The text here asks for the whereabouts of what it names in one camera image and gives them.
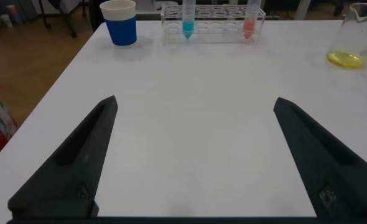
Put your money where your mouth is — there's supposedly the small white paper cup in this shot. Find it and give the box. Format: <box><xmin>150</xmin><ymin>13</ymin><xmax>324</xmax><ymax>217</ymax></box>
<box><xmin>0</xmin><ymin>14</ymin><xmax>13</xmax><ymax>29</ymax></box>

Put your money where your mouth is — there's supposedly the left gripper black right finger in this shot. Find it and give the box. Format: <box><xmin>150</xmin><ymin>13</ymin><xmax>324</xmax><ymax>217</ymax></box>
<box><xmin>272</xmin><ymin>96</ymin><xmax>367</xmax><ymax>219</ymax></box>

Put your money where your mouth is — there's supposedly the clear acrylic test tube rack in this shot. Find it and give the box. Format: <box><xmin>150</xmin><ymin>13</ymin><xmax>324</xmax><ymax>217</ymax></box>
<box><xmin>160</xmin><ymin>3</ymin><xmax>267</xmax><ymax>45</ymax></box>

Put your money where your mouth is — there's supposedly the blue white paper cup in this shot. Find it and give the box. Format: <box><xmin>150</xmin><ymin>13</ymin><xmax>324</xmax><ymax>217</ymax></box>
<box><xmin>99</xmin><ymin>0</ymin><xmax>137</xmax><ymax>47</ymax></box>

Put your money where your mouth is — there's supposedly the test tube red pigment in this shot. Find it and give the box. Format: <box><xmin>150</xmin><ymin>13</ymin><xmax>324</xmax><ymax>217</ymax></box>
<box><xmin>242</xmin><ymin>0</ymin><xmax>262</xmax><ymax>40</ymax></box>

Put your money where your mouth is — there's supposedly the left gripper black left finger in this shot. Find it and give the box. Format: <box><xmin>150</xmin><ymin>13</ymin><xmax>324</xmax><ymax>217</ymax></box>
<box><xmin>7</xmin><ymin>95</ymin><xmax>119</xmax><ymax>218</ymax></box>

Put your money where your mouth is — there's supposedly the clear glass beaker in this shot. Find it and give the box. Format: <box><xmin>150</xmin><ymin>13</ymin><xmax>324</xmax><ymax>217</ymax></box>
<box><xmin>325</xmin><ymin>2</ymin><xmax>367</xmax><ymax>70</ymax></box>

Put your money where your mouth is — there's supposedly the test tube blue pigment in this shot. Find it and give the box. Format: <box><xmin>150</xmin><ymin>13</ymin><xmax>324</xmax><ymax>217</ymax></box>
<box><xmin>182</xmin><ymin>0</ymin><xmax>197</xmax><ymax>40</ymax></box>

